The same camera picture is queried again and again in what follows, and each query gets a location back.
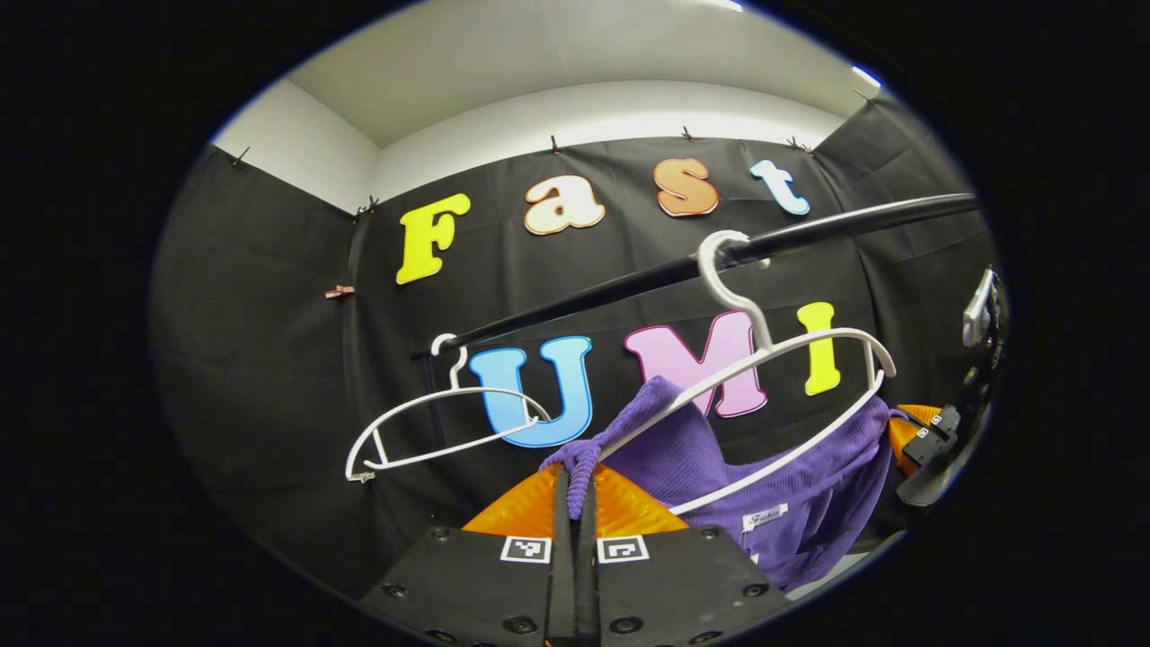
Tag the row of backdrop clips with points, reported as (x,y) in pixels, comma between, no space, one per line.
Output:
(554,144)

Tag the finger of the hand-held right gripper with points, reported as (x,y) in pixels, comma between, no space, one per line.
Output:
(930,440)

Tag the black clothes rack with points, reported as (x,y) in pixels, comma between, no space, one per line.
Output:
(629,280)

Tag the purple jacket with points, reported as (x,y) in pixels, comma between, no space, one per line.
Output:
(809,503)

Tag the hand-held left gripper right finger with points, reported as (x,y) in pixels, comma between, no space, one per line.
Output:
(586,584)

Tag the white plastic hanger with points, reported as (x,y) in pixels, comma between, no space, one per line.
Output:
(732,296)
(422,398)

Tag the red clothespin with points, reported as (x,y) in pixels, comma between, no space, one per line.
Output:
(339,292)

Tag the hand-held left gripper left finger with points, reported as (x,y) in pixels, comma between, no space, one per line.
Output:
(561,584)

